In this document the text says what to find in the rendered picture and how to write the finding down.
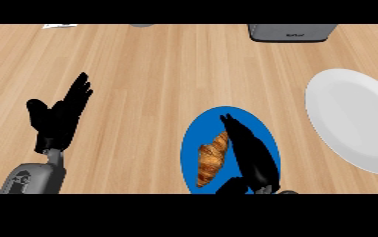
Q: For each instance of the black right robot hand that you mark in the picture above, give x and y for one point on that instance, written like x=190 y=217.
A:
x=252 y=151

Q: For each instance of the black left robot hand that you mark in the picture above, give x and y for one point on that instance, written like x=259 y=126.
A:
x=61 y=119

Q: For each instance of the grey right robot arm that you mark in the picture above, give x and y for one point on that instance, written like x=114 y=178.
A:
x=275 y=191

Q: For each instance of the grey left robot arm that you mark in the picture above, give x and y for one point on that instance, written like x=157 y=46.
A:
x=38 y=176

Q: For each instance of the brown croissant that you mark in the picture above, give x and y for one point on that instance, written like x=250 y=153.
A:
x=213 y=159

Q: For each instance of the blue plate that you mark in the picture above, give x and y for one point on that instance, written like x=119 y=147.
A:
x=197 y=134

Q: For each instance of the white plate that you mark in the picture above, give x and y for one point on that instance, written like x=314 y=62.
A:
x=345 y=117

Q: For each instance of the white flat object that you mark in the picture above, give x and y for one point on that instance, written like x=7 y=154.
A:
x=60 y=25

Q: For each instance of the small grey object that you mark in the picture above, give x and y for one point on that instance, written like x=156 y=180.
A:
x=142 y=25

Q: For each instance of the grey appliance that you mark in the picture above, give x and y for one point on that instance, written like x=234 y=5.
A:
x=290 y=32

